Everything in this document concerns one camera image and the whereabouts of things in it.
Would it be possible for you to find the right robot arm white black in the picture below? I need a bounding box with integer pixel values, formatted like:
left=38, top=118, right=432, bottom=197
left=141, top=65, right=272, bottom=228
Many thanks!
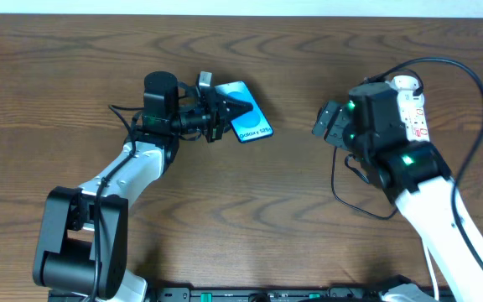
left=312, top=75, right=483, bottom=301

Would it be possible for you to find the white power strip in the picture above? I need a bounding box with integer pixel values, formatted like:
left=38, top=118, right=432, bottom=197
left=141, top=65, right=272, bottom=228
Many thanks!
left=388, top=75, right=430, bottom=141

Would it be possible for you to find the blue Galaxy smartphone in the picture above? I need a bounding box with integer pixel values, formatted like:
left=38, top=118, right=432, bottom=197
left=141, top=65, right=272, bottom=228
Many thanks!
left=216, top=81, right=273, bottom=143

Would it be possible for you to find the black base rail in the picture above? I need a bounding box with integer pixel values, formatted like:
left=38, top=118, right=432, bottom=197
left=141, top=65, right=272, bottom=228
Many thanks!
left=48, top=286, right=435, bottom=302

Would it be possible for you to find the black USB charging cable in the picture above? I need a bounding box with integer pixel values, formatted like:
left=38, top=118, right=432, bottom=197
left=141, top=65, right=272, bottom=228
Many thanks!
left=330, top=68, right=425, bottom=221

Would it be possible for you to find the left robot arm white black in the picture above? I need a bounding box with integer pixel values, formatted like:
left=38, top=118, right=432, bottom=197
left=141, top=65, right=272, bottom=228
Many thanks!
left=32, top=71, right=254, bottom=302

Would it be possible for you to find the white power strip cord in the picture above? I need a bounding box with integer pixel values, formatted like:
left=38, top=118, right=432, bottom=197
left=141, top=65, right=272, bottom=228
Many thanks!
left=421, top=238, right=440, bottom=301

